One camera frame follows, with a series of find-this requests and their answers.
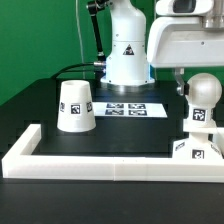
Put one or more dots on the white lamp shade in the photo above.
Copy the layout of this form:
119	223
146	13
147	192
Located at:
75	113

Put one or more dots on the white lamp base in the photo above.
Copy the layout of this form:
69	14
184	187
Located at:
197	145

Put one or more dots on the white marker sheet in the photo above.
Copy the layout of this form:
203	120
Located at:
151	110

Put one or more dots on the white lamp bulb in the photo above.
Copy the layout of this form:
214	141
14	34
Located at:
205	91

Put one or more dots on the white U-shaped fence frame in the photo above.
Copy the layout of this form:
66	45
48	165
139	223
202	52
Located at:
21	162

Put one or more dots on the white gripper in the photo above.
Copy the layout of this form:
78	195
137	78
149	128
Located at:
181	42

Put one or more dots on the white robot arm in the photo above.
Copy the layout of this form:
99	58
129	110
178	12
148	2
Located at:
127	67

